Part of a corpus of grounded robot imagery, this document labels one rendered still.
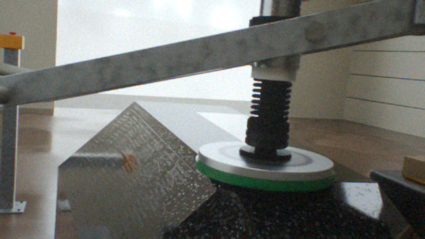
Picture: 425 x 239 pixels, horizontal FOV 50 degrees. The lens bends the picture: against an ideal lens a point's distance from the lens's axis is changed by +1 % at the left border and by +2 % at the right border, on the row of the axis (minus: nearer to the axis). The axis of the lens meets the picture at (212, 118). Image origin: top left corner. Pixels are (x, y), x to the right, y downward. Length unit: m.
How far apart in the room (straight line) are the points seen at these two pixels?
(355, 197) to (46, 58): 7.39
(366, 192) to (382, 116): 8.74
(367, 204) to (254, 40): 0.30
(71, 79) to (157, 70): 0.14
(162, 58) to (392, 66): 8.78
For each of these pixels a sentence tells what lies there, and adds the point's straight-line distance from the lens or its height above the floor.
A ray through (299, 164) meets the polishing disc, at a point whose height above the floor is 0.90.
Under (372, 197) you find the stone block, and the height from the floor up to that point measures 0.85.
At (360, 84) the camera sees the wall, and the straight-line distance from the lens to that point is 9.96.
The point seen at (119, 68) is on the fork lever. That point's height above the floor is 1.01.
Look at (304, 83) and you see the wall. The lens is 9.63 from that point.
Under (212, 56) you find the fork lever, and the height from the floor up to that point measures 1.04.
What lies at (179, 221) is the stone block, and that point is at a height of 0.80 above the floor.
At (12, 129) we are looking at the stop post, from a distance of 3.03.
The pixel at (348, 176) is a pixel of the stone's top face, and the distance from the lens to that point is 0.78.
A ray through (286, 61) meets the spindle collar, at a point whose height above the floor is 1.05.
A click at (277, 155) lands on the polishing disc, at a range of 0.69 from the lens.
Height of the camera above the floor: 1.04
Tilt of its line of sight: 7 degrees down
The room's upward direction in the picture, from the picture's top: 5 degrees clockwise
